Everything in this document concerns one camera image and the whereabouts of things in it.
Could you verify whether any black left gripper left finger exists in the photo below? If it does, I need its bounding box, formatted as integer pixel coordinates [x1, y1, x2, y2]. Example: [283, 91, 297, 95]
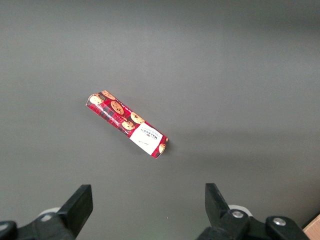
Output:
[0, 184, 94, 240]

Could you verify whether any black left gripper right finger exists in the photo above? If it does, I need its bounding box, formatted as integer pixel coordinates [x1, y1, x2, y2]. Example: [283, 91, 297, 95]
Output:
[197, 182, 310, 240]

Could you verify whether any oak wooden drawer cabinet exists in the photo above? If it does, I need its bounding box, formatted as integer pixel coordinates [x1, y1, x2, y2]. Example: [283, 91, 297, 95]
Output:
[301, 216, 320, 240]

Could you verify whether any red cookie box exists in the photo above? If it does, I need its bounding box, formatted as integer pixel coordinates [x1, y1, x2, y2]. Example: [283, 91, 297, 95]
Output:
[84, 89, 170, 160]

